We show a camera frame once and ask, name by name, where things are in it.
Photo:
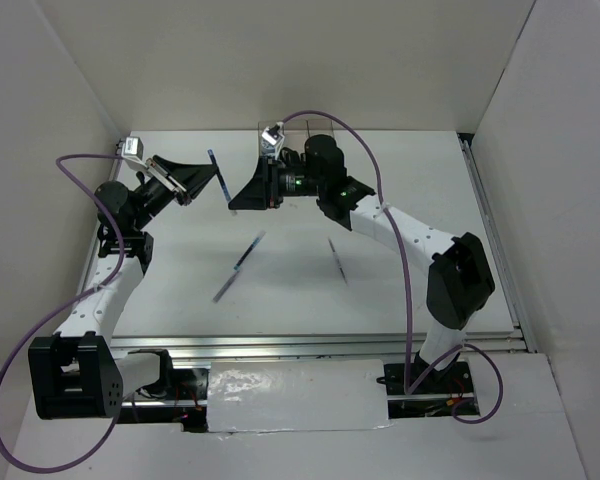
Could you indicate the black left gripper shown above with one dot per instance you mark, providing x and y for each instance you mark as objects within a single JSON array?
[{"x": 182, "y": 181}]

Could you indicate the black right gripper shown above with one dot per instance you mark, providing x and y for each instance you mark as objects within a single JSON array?
[{"x": 263, "y": 190}]

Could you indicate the light blue clear pen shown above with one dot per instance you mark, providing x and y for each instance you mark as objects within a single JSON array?
[{"x": 220, "y": 176}]

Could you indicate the dark blue gel pen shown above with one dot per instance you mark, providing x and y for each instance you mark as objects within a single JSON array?
[{"x": 249, "y": 250}]

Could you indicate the thin black white pen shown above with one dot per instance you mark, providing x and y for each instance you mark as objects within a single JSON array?
[{"x": 337, "y": 260}]

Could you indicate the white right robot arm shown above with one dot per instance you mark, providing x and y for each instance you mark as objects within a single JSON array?
[{"x": 459, "y": 278}]

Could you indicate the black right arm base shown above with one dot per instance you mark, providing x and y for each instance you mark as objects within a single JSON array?
[{"x": 435, "y": 396}]

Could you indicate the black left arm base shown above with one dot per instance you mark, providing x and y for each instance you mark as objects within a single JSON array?
[{"x": 182, "y": 402}]

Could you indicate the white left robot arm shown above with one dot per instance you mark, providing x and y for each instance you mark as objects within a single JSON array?
[{"x": 74, "y": 373}]

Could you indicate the left clear storage bin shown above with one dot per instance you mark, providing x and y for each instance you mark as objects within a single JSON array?
[{"x": 261, "y": 145}]

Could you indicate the clear storage bin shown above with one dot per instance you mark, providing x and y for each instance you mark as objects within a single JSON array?
[
  {"x": 296, "y": 132},
  {"x": 261, "y": 145},
  {"x": 320, "y": 126}
]

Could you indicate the middle clear storage bin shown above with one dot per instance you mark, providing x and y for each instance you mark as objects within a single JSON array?
[{"x": 296, "y": 132}]

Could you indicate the right clear storage bin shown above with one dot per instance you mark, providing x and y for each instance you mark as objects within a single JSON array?
[{"x": 320, "y": 126}]

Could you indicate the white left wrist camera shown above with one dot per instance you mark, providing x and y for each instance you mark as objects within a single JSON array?
[{"x": 131, "y": 150}]

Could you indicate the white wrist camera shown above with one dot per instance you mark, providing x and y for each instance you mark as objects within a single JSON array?
[
  {"x": 131, "y": 150},
  {"x": 273, "y": 137}
]

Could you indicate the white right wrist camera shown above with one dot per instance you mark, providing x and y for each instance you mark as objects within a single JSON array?
[{"x": 273, "y": 137}]

